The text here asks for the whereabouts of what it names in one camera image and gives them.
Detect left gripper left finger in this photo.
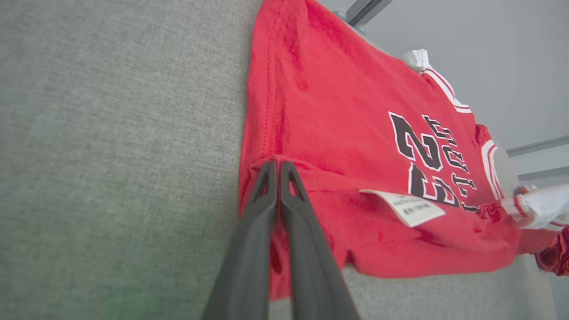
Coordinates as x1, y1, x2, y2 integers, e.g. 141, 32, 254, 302
201, 160, 279, 320

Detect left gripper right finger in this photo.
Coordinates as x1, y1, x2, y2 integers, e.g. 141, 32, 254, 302
279, 161, 361, 320

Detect red basketball jersey striped trim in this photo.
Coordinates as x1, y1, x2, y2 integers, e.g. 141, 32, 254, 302
238, 0, 569, 303

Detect red shorts with white band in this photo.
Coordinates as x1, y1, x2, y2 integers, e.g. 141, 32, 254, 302
535, 226, 569, 277

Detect grey partition rail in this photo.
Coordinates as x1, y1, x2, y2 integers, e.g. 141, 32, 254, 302
517, 165, 569, 189
506, 135, 569, 157

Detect grey metal partition post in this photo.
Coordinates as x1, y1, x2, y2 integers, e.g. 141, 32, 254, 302
345, 0, 394, 26

